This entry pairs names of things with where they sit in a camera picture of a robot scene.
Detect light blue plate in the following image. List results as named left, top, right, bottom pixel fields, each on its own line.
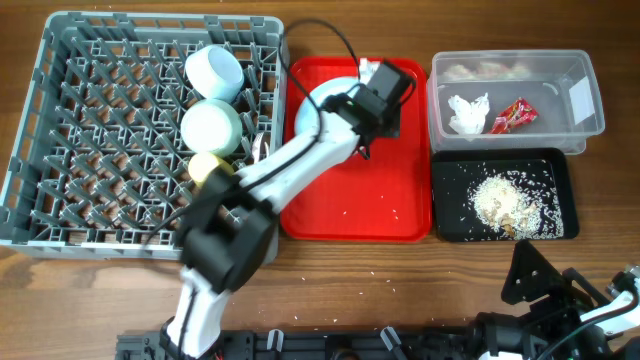
left=294, top=76, right=358, bottom=135

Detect white napkin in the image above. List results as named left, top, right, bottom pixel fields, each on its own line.
left=448, top=93, right=490, bottom=135

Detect white plastic fork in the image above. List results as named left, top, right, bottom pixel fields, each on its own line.
left=251, top=132, right=265, bottom=163

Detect red snack wrapper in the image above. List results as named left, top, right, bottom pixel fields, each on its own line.
left=489, top=97, right=539, bottom=134

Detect light green small bowl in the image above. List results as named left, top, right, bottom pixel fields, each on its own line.
left=180, top=99, right=243, bottom=157

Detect light blue bowl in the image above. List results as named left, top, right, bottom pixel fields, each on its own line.
left=185, top=45, right=244, bottom=103

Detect rice food scraps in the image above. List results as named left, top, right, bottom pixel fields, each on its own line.
left=455, top=168, right=565, bottom=242

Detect yellow plastic cup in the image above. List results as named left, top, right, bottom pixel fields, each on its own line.
left=187, top=152, right=234, bottom=187

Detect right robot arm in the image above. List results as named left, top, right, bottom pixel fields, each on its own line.
left=464, top=240, right=639, bottom=359

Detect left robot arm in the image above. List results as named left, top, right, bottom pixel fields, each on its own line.
left=161, top=60, right=416, bottom=359

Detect clear plastic waste bin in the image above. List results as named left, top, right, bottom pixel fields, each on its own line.
left=427, top=49, right=605, bottom=155

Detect black waste tray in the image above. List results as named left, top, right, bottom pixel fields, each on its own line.
left=431, top=148, right=579, bottom=242

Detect grey plastic dishwasher rack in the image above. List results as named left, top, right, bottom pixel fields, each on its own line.
left=1, top=11, right=288, bottom=260

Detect red plastic serving tray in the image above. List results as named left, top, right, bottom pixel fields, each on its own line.
left=280, top=58, right=432, bottom=243

